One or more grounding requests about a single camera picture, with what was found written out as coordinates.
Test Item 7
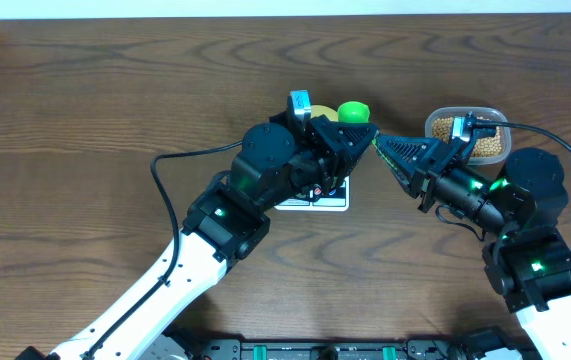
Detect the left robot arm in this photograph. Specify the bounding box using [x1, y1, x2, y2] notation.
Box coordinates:
[19, 113, 378, 360]

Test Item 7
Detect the pile of dried soybeans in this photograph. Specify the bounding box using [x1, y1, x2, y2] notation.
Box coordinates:
[431, 117, 503, 157]

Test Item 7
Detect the yellow plastic bowl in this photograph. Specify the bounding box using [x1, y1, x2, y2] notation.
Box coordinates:
[311, 105, 339, 122]

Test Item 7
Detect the green plastic measuring scoop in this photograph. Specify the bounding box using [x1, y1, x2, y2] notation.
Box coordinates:
[336, 100, 391, 166]

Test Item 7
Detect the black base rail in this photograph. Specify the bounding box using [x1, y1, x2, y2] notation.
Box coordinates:
[189, 339, 467, 360]

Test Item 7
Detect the clear plastic bean container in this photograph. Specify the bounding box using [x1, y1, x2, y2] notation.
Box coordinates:
[424, 106, 512, 166]

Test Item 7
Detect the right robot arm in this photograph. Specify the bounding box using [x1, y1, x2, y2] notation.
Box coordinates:
[373, 120, 571, 359]

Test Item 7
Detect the white digital kitchen scale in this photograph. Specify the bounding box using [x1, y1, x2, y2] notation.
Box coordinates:
[275, 177, 350, 212]

